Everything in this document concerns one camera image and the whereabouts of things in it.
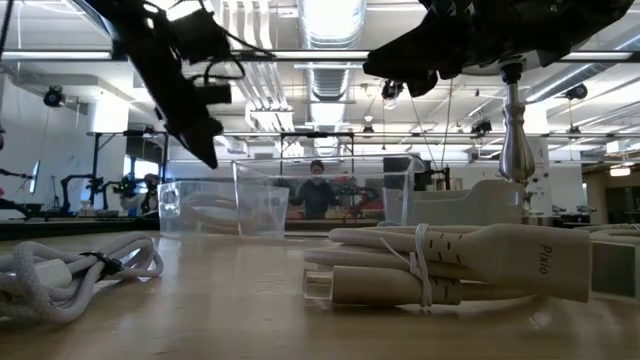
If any small clear plastic bin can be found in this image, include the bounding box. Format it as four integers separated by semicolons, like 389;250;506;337
156;180;291;239

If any beige cable with grey connector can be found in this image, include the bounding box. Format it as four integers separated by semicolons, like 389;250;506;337
574;222;640;302

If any black ceiling camera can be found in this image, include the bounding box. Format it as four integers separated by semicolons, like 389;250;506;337
565;82;590;101
380;79;405;102
469;118;494;138
42;85;67;109

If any black box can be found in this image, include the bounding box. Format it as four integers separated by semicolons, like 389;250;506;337
383;155;427;191

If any silver metal pedestal stand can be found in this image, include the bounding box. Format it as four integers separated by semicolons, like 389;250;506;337
462;49;559;228

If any background monitor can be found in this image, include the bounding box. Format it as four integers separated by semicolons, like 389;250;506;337
28;159;42;197

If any black metal frame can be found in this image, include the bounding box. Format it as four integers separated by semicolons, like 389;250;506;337
85;129;172;212

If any lavender USB cable bundle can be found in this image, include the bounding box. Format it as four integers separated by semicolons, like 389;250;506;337
187;192;282;234

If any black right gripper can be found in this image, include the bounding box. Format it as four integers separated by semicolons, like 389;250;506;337
362;0;577;99

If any person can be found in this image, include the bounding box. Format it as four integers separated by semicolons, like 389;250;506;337
288;159;343;222
121;172;161;217

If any horizontal rig crossbar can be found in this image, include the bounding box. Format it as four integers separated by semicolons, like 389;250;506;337
0;48;640;63

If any silver ventilation duct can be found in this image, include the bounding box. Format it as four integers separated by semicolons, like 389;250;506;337
298;0;368;157

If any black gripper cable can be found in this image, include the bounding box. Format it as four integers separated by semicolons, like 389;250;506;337
188;19;275;85

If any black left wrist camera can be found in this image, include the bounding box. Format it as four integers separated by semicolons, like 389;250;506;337
169;8;232;64

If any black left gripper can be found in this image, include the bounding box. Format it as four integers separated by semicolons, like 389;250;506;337
113;24;234;170

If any pale braided USB cable bundle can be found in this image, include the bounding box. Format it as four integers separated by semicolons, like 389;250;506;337
0;231;166;325

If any beige Pixio display cable bundle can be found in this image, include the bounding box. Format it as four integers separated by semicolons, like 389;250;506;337
301;222;594;310

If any large clear plastic bin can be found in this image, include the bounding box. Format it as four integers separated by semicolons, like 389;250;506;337
231;155;417;237

